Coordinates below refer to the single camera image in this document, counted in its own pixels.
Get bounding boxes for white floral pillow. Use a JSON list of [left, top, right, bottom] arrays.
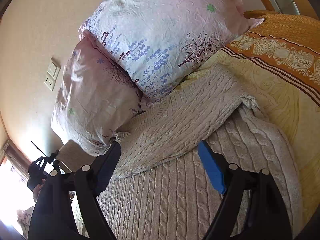
[[79, 0, 261, 99]]

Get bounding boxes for pink floral pillow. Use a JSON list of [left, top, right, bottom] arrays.
[[51, 30, 142, 156]]

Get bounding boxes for person's left hand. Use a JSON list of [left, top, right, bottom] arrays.
[[33, 184, 43, 202]]

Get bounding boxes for floral pajama cloth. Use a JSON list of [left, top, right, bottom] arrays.
[[17, 206, 34, 239]]

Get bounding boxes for wooden window frame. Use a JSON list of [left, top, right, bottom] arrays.
[[1, 139, 31, 181]]

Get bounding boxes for white wall switch socket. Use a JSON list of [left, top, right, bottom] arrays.
[[43, 57, 61, 91]]

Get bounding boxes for beige cable knit sweater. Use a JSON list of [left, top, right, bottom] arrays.
[[56, 63, 304, 240]]

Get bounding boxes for yellow orange patterned bedspread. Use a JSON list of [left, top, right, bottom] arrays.
[[182, 14, 319, 234]]

